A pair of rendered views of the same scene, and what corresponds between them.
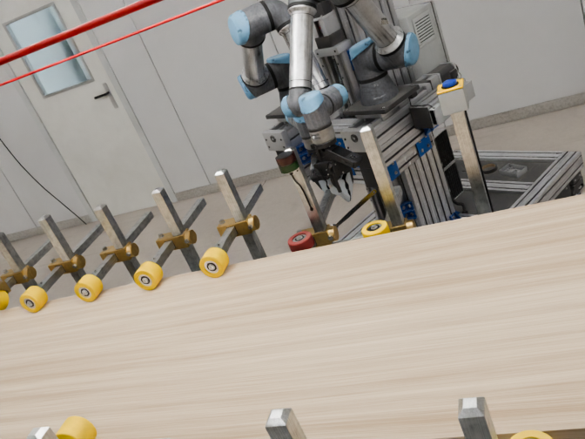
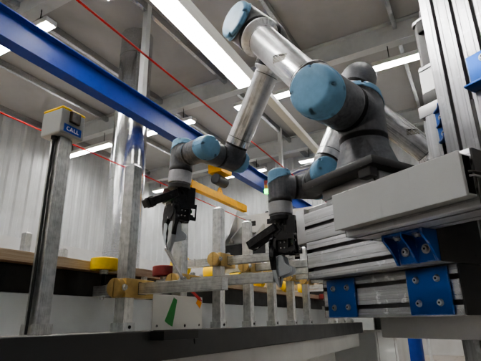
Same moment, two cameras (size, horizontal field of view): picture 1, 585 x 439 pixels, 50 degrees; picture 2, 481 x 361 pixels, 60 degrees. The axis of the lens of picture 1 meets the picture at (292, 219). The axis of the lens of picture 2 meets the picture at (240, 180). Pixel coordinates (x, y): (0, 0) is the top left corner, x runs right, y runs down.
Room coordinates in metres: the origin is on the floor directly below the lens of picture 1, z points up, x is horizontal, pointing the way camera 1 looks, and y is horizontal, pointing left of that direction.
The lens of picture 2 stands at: (2.12, -1.44, 0.72)
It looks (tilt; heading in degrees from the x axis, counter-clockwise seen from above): 19 degrees up; 93
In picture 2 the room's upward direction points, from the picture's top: 1 degrees counter-clockwise
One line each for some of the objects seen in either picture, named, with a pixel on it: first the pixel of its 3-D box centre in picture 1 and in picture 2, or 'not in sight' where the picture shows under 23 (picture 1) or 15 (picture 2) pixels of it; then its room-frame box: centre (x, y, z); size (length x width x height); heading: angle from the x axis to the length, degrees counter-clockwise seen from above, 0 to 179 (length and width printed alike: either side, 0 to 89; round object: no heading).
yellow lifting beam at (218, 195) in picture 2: not in sight; (220, 197); (1.48, 5.03, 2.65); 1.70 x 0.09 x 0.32; 64
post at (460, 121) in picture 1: (476, 178); (49, 229); (1.64, -0.54, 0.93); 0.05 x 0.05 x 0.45; 65
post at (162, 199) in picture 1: (186, 247); (248, 275); (2.06, 0.38, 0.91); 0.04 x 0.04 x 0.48; 65
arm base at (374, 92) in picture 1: (375, 85); (365, 157); (2.38, -0.50, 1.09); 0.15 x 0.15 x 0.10
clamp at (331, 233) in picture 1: (317, 237); (182, 282); (1.86, -0.05, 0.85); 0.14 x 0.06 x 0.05; 65
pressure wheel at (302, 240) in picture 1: (305, 251); (163, 281); (1.78, 0.00, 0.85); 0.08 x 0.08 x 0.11
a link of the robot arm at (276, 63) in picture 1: (282, 69); not in sight; (2.79, -0.22, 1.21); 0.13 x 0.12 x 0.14; 99
